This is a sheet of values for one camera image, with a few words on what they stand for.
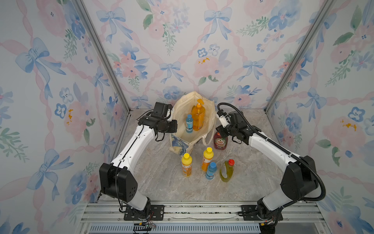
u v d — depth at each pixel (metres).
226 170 0.76
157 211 0.74
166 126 0.69
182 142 0.77
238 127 0.66
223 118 0.76
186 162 0.71
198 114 0.95
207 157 0.73
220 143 0.93
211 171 0.76
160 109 0.62
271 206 0.61
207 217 0.73
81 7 0.69
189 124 0.98
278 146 0.51
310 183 0.45
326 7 0.69
